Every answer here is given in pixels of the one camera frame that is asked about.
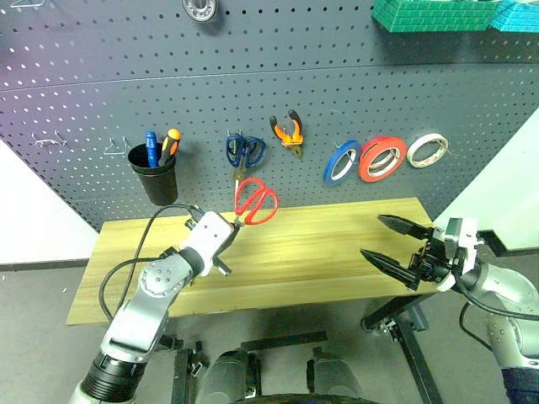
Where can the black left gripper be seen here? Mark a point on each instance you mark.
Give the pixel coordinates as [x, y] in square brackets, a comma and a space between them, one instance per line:
[223, 263]

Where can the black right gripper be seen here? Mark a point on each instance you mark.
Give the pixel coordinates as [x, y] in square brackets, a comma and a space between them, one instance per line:
[436, 265]

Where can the wide red tape roll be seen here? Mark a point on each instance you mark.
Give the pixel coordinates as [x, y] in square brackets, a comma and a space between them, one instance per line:
[366, 168]

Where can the orange black pliers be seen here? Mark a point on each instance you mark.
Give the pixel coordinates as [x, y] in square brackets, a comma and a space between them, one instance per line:
[290, 134]

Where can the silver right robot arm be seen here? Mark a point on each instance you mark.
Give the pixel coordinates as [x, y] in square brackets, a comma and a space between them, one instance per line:
[509, 303]

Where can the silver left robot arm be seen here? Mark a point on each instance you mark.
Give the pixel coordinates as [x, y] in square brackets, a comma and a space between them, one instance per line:
[143, 303]

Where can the thin red tape roll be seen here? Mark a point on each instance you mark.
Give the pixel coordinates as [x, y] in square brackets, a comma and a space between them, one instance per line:
[384, 162]

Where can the white tape roll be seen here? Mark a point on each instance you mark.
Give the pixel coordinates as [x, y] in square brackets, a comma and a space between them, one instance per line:
[414, 155]

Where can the blue tape roll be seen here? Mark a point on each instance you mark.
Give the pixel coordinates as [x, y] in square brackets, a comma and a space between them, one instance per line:
[330, 170]

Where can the grey metal pegboard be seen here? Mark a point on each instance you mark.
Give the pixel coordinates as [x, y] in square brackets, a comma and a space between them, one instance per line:
[295, 63]

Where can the black plastic cup holder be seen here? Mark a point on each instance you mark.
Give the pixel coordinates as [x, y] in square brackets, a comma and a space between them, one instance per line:
[160, 185]

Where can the double prong scissors hook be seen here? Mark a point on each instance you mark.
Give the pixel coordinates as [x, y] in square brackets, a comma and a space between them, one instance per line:
[236, 133]

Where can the black flat floor bar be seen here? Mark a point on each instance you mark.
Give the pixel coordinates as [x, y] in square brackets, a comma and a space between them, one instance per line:
[286, 340]

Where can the silver rounded robot leg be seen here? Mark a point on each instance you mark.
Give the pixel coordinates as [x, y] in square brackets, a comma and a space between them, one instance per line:
[337, 381]
[225, 379]

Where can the round metal disc fixture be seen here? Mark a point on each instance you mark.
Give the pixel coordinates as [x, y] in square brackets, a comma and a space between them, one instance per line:
[200, 9]

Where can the green brick pattern block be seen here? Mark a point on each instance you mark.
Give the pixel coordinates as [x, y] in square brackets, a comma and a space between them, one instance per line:
[433, 17]

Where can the teal brick pattern block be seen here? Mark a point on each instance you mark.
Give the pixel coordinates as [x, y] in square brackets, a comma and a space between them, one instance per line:
[518, 17]

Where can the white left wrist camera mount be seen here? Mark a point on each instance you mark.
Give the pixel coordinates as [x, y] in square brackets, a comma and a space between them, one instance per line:
[206, 237]

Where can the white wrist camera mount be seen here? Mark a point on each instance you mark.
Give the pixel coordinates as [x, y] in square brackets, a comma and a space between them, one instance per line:
[206, 237]
[467, 240]

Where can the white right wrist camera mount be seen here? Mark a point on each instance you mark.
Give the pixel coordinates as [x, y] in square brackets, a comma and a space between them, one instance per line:
[467, 240]

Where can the black metal table frame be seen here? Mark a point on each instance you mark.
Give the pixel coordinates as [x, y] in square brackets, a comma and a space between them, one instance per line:
[404, 324]

